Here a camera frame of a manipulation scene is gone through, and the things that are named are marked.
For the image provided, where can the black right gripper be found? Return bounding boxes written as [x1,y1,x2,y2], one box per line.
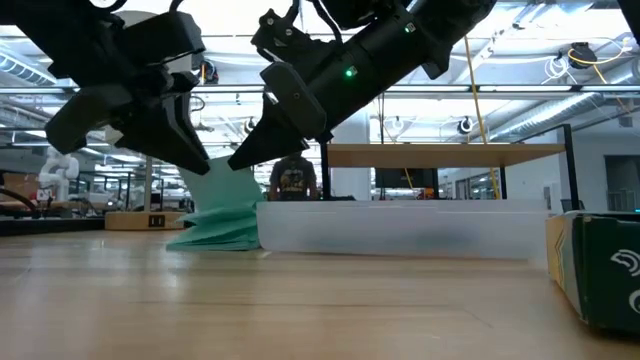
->
[226,8,452,172]

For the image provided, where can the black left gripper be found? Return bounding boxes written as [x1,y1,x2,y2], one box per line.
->
[45,48,212,177]

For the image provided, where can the teal sticky note pad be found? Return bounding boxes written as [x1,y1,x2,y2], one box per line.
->
[165,155,267,253]

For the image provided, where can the clear pencil case purple lid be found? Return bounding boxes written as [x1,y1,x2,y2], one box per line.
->
[255,199,552,262]

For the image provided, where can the green yellow crayon box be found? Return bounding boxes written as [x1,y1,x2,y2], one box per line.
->
[544,210,640,335]

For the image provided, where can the standing person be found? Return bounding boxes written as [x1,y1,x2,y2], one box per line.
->
[268,151,319,203]

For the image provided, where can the white shade wooden table lamp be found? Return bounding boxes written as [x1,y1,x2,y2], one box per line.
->
[104,9,194,233]

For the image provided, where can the black perforated computer case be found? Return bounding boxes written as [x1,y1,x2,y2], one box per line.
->
[374,167,441,191]

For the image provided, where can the wooden shelf riser black legs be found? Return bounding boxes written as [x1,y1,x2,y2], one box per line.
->
[318,123,581,212]

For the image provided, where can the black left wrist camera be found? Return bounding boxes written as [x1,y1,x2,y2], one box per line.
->
[118,9,207,69]

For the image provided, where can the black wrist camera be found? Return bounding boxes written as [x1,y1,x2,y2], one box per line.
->
[250,8,342,67]
[118,9,207,69]

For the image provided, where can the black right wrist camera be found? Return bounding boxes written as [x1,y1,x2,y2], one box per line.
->
[250,8,342,67]

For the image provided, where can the black metal table frame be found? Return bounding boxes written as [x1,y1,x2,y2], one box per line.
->
[0,217,107,237]

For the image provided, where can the yellow hanging cable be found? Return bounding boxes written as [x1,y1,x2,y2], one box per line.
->
[463,34,503,204]

